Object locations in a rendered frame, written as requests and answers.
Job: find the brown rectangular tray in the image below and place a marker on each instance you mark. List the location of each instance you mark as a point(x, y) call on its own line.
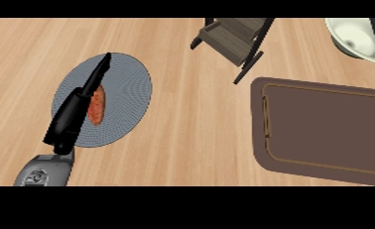
point(318, 130)

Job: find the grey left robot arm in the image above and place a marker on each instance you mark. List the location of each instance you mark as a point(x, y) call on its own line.
point(43, 171)

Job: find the round grey woven placemat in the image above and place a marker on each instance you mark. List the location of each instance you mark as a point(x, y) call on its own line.
point(124, 91)

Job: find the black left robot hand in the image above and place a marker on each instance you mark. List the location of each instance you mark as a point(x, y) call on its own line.
point(73, 110)

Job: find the pale round bowl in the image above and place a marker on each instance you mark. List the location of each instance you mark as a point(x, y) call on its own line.
point(353, 36)

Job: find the wooden tiered basket black frame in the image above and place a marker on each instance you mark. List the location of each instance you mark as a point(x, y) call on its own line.
point(234, 43)

